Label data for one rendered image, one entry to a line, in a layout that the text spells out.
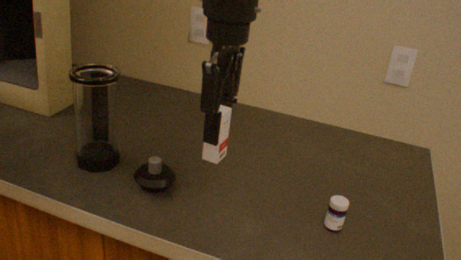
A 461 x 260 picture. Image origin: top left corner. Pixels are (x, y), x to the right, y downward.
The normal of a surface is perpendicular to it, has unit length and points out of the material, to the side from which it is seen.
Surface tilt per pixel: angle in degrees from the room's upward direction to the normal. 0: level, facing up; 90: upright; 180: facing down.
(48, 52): 90
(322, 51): 90
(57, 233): 90
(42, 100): 90
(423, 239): 0
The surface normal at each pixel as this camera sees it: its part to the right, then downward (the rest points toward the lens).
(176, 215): 0.11, -0.89
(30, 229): -0.34, 0.39
